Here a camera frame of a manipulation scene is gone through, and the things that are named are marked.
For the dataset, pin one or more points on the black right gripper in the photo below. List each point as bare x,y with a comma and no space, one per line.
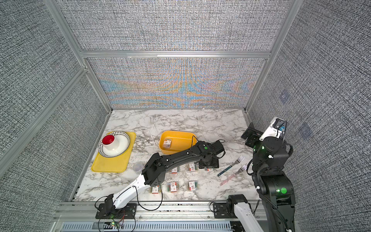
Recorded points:
254,132

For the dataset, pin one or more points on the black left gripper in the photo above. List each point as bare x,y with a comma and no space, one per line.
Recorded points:
216,165

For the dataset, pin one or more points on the rectangular paper clip box five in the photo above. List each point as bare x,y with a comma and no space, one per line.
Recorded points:
192,167

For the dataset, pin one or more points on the rectangular paper clip box seven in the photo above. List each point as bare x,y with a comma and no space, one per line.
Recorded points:
192,185

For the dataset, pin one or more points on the rectangular paper clip box three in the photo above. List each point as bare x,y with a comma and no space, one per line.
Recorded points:
173,186

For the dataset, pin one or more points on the yellow plastic storage box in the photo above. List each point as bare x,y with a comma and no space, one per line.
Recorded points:
181,140

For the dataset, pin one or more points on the rectangular paper clip box four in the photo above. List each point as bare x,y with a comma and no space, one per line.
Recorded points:
167,143

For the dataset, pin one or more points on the rectangular paper clip box two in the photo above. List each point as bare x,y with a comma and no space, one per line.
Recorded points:
156,190

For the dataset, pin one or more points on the clear round paper clip jar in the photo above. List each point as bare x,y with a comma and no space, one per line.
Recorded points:
138,167

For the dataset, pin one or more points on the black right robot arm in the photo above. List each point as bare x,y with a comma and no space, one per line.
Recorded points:
270,153

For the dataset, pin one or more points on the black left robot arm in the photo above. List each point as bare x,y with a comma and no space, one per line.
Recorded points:
154,172

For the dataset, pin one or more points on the white patterned plate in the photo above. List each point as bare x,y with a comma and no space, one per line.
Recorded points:
122,144

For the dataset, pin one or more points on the yellow flat tray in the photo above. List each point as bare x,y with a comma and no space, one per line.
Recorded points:
117,164

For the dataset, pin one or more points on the white cup red inside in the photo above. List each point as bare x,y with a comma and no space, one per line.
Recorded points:
108,142

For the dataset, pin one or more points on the green handled fork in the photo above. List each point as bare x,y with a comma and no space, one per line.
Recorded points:
239,160

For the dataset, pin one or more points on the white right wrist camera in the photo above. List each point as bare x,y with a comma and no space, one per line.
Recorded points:
277,128

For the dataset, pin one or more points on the pink handled fork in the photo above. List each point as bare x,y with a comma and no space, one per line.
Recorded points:
241,170

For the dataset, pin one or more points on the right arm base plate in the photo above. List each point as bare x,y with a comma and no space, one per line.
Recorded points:
220,210

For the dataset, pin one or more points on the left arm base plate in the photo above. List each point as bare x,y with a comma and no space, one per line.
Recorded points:
127,210

